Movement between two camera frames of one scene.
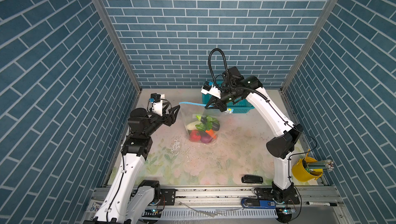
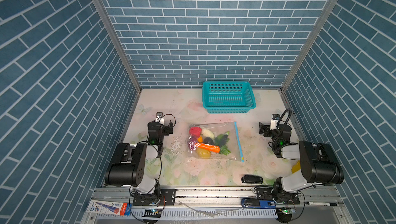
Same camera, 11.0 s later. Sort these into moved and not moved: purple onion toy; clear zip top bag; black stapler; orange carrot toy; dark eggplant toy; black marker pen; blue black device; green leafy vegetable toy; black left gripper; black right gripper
Moved: clear zip top bag; purple onion toy; green leafy vegetable toy; black right gripper; orange carrot toy; black left gripper; dark eggplant toy
Not moved: black marker pen; blue black device; black stapler
